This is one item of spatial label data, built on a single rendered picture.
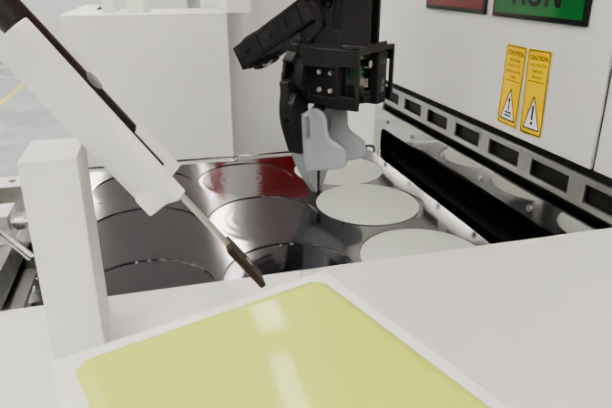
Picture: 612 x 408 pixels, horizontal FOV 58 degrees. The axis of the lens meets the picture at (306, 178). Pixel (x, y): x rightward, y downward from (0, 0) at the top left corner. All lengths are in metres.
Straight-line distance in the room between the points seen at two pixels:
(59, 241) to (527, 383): 0.19
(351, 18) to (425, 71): 0.19
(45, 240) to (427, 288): 0.18
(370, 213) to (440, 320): 0.27
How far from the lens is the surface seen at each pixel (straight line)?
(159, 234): 0.50
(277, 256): 0.45
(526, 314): 0.28
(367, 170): 0.64
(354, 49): 0.50
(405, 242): 0.48
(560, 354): 0.26
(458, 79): 0.60
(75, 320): 0.25
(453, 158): 0.59
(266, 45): 0.56
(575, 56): 0.47
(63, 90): 0.21
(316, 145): 0.53
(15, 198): 0.64
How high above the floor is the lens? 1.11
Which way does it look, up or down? 20 degrees down
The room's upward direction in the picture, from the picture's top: straight up
